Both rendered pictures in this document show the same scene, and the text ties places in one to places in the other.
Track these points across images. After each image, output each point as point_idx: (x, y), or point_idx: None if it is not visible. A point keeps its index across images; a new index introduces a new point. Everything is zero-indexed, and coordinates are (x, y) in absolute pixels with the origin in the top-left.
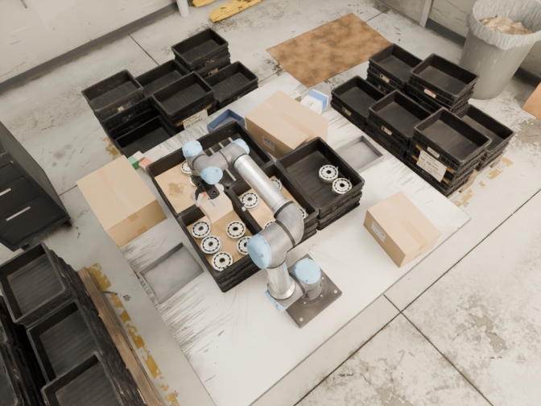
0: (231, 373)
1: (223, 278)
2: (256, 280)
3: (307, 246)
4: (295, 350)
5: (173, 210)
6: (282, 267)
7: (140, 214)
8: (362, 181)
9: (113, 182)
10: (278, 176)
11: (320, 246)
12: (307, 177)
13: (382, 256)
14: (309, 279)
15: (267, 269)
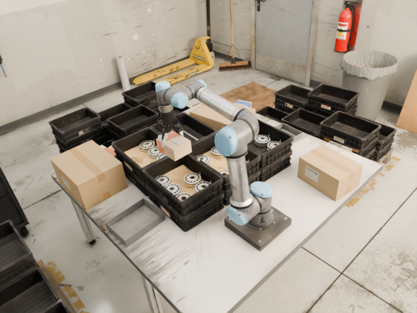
0: (201, 292)
1: (186, 208)
2: (213, 221)
3: None
4: (258, 268)
5: (138, 166)
6: (244, 164)
7: (107, 176)
8: (291, 136)
9: (84, 156)
10: None
11: None
12: None
13: (318, 195)
14: (264, 193)
15: (232, 164)
